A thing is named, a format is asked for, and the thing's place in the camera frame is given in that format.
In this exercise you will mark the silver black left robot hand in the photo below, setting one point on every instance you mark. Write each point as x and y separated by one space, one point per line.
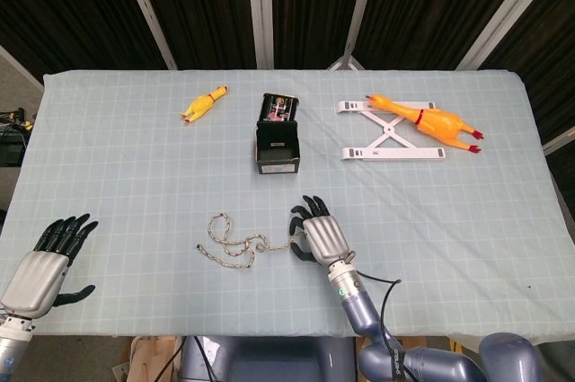
36 278

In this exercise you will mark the blue-grey robot torso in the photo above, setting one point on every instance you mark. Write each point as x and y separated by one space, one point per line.
269 359

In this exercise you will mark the light blue checkered tablecloth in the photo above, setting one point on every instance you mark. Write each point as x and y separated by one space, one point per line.
135 175

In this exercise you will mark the black printed packet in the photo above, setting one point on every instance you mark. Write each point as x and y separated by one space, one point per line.
280 108

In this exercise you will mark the large orange rubber chicken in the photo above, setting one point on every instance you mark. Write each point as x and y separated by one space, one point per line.
436 122

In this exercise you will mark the white frame post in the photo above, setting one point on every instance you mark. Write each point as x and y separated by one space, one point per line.
503 9
144 4
259 4
359 4

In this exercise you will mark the small yellow rubber chicken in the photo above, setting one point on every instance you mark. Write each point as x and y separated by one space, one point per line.
200 107

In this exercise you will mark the wooden table frame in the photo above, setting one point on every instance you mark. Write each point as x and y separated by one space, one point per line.
153 355

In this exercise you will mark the white folding laptop stand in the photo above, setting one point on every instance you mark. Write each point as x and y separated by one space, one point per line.
391 153

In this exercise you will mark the black open cardboard box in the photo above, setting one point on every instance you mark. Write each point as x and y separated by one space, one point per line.
276 168

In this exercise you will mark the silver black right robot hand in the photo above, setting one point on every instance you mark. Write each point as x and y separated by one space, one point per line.
325 236

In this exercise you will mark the black pleated curtain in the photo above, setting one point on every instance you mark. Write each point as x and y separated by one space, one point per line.
206 9

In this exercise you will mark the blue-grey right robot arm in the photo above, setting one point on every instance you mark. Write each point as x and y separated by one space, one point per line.
355 305

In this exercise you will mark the black electronic equipment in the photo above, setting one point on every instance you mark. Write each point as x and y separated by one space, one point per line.
9 153

